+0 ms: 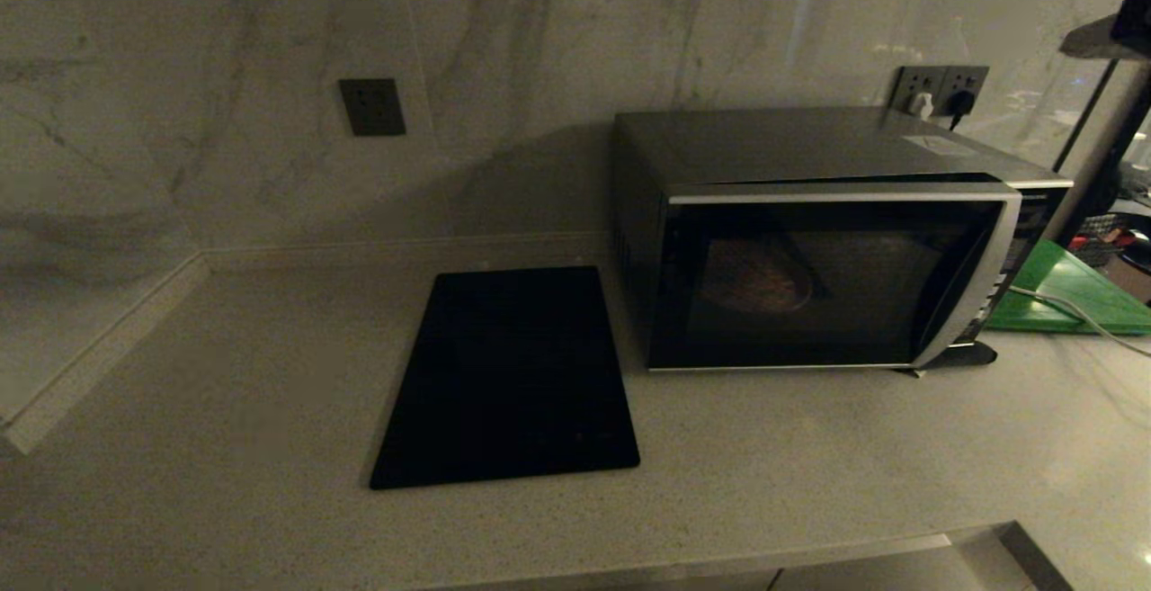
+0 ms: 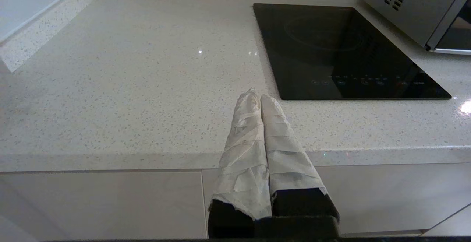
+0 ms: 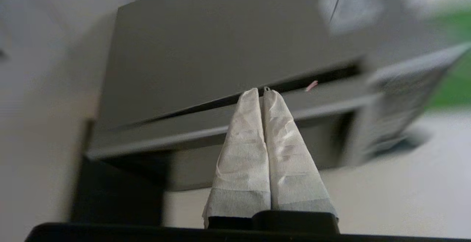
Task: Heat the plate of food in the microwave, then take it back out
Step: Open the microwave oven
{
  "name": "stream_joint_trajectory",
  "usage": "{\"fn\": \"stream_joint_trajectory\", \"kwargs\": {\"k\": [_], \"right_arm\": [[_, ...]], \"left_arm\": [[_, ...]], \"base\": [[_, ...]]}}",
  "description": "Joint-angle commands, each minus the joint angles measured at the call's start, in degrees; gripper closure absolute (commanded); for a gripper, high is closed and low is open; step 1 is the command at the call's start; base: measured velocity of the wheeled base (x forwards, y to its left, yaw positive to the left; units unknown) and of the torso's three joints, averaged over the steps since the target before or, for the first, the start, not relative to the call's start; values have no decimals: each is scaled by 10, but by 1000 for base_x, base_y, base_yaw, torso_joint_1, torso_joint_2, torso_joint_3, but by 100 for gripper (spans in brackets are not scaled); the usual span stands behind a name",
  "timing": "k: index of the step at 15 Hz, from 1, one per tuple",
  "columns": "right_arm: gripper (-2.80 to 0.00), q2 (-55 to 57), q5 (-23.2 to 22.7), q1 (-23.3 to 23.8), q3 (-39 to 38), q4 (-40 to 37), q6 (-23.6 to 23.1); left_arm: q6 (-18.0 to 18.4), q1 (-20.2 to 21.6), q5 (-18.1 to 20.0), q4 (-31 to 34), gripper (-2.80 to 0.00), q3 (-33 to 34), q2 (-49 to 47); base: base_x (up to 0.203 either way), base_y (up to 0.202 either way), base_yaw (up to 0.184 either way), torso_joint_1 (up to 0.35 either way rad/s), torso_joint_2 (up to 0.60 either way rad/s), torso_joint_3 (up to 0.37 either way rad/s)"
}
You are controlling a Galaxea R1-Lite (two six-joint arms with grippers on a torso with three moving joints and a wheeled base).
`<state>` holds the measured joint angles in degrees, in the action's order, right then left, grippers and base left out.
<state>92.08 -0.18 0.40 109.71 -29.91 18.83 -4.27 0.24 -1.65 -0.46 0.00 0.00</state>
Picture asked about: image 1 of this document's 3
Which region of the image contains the dark pad under microwave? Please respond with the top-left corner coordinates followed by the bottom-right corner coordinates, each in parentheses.
top-left (926, 343), bottom-right (999, 377)

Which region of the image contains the dark grey single wall socket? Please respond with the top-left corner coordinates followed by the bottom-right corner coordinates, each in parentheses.
top-left (339, 78), bottom-right (406, 137)

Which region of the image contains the black glass induction cooktop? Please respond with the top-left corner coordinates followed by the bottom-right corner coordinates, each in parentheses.
top-left (369, 266), bottom-right (641, 491)

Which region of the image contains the black wire basket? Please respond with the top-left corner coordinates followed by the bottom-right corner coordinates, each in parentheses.
top-left (1070, 211), bottom-right (1151, 270)

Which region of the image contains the silver Panasonic microwave oven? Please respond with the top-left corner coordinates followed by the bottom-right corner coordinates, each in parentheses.
top-left (613, 108), bottom-right (1074, 369)

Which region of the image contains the black glass microwave door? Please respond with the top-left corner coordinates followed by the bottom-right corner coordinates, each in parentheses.
top-left (646, 184), bottom-right (1024, 372)

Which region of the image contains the white power cable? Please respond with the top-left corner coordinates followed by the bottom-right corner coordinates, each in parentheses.
top-left (1009, 284), bottom-right (1151, 359)

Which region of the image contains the green cutting board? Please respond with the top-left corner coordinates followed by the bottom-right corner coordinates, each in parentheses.
top-left (986, 238), bottom-right (1151, 336)

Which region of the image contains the light purple plate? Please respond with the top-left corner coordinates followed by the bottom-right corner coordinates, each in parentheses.
top-left (700, 238), bottom-right (816, 314)

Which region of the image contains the grey double wall socket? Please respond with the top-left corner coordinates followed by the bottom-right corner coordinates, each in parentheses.
top-left (888, 66), bottom-right (989, 121)

